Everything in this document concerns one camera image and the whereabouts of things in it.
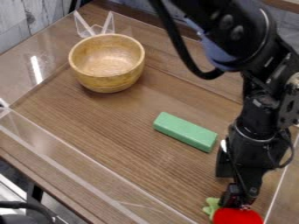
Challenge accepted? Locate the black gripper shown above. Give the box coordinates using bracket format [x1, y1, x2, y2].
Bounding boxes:
[215, 99, 293, 210]

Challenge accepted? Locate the red plush fruit green stem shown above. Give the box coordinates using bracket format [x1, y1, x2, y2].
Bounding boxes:
[202, 197, 266, 224]

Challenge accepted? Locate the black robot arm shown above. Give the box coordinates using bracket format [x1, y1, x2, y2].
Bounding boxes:
[149, 0, 299, 208]

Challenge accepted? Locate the green rectangular block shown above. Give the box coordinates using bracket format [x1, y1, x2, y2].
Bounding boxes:
[154, 112, 218, 153]

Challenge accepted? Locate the wooden bowl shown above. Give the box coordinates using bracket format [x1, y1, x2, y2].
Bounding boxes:
[69, 34, 146, 94]

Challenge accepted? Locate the black metal table frame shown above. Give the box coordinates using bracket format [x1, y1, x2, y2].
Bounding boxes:
[0, 158, 89, 224]

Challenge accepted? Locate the clear acrylic front wall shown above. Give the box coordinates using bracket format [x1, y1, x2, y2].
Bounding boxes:
[0, 105, 198, 224]

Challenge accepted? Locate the black cable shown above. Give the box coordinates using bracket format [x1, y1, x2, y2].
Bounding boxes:
[0, 200, 57, 224]

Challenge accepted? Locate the clear acrylic corner bracket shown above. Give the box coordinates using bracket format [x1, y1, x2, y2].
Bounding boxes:
[73, 10, 115, 39]

